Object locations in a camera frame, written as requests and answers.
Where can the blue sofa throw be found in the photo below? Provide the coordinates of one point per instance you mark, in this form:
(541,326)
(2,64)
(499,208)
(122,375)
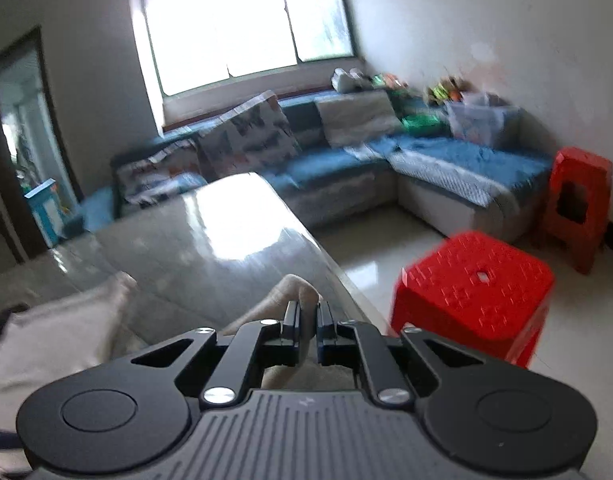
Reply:
(476,160)

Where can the white plush toy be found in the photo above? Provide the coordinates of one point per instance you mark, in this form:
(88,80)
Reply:
(349,80)

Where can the large butterfly print pillow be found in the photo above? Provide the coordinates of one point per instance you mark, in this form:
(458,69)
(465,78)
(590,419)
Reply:
(251,135)

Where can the dark wooden door frame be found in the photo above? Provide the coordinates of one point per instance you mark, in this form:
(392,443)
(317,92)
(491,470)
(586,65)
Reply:
(51,110)

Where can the light blue toy box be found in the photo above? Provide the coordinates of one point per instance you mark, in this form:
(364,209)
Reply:
(44,212)

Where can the tall red plastic stool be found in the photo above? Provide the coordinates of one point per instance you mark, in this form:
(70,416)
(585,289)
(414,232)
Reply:
(584,175)

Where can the small butterfly print pillow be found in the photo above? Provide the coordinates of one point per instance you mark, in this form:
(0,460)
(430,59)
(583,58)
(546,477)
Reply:
(156,175)

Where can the plain grey pillow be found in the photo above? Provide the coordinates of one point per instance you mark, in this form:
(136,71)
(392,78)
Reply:
(356,117)

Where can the blue corner sofa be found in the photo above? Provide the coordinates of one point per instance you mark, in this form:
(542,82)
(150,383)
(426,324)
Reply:
(326,165)

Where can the grey star quilted table cover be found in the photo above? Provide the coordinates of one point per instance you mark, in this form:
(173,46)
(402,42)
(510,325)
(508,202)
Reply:
(196,255)

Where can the beige garment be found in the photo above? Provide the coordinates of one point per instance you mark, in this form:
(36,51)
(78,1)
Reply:
(46,340)

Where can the clear plastic storage box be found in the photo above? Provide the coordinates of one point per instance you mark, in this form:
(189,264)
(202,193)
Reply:
(476,120)

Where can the large window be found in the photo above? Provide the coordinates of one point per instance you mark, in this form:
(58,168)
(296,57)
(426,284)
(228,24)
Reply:
(226,25)

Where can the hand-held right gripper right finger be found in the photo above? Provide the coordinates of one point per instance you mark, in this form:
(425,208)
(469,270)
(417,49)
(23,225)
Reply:
(324,326)

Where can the green bowl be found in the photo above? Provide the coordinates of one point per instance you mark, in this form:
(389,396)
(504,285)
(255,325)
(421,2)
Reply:
(422,122)

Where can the brown and green plush toys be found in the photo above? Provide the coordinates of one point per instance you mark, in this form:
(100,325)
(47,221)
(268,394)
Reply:
(446,91)

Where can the low red plastic stool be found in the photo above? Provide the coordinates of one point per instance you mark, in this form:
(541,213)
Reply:
(476,285)

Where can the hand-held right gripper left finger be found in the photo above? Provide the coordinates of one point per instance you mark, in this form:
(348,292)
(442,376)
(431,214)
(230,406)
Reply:
(292,326)

